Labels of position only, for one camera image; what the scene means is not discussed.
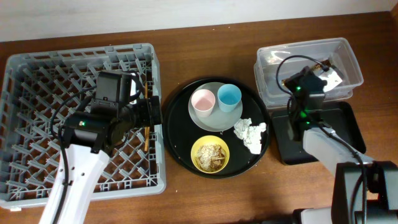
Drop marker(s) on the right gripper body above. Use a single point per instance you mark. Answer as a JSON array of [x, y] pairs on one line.
[[306, 81]]

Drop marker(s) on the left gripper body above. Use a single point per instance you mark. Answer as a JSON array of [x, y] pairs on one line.
[[155, 110]]

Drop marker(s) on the gold foil wrapper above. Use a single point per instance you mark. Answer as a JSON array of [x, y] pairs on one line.
[[318, 64]]

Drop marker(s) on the white napkin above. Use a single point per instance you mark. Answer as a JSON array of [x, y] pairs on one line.
[[251, 135]]

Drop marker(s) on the yellow bowl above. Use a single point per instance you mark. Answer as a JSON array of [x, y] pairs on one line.
[[209, 140]]

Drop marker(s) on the food scraps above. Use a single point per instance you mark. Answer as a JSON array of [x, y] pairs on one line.
[[210, 157]]

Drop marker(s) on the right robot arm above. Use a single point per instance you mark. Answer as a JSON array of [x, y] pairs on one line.
[[365, 190]]

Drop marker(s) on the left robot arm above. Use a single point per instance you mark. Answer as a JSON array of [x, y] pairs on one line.
[[87, 138]]

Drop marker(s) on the grey dishwasher rack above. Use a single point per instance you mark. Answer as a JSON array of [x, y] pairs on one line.
[[36, 98]]

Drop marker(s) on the round black tray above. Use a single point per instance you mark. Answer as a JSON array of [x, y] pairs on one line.
[[180, 132]]

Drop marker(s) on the clear plastic bin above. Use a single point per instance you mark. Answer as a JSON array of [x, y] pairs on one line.
[[336, 51]]

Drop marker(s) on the black rectangular tray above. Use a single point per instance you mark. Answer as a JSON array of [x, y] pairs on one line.
[[338, 114]]

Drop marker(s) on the pink cup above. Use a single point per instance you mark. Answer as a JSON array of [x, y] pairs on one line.
[[203, 102]]

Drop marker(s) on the grey plate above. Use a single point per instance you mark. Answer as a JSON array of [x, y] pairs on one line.
[[218, 120]]

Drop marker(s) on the blue cup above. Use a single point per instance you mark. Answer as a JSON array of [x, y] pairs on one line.
[[229, 96]]

